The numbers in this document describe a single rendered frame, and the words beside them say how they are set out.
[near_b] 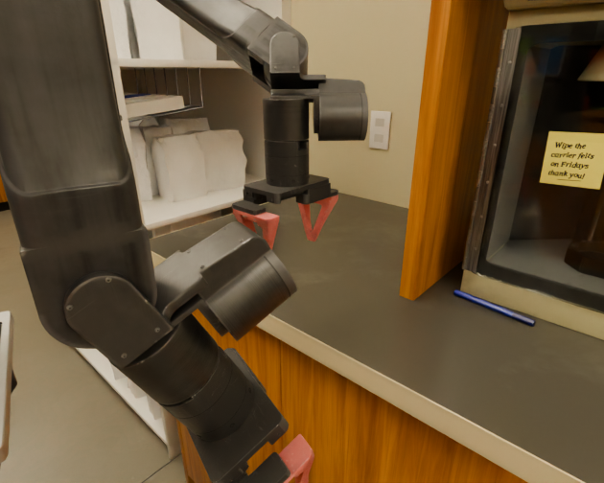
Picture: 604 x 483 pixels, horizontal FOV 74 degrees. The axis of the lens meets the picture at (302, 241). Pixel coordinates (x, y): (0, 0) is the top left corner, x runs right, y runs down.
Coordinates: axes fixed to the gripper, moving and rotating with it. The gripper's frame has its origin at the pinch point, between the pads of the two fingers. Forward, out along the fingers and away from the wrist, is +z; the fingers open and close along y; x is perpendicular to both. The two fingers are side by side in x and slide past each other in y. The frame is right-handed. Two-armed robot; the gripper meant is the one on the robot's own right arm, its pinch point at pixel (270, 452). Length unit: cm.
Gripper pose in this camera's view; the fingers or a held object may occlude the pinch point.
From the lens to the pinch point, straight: 42.8
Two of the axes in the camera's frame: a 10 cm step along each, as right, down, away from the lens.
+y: -5.4, -3.3, 7.8
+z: 3.8, 7.3, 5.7
